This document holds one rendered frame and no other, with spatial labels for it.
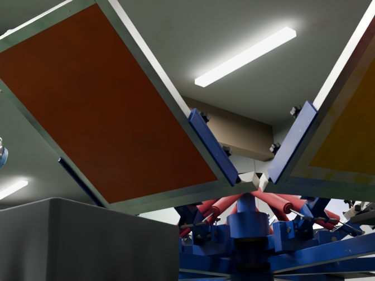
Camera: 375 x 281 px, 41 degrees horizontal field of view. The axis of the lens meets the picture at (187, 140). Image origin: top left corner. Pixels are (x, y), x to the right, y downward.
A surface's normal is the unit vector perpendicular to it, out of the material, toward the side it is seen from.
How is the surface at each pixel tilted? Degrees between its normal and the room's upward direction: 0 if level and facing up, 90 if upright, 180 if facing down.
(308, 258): 90
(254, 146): 90
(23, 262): 94
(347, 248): 90
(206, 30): 180
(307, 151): 148
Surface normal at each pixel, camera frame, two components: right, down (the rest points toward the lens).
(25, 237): -0.57, -0.20
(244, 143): 0.64, -0.29
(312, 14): 0.04, 0.93
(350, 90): 0.25, 0.61
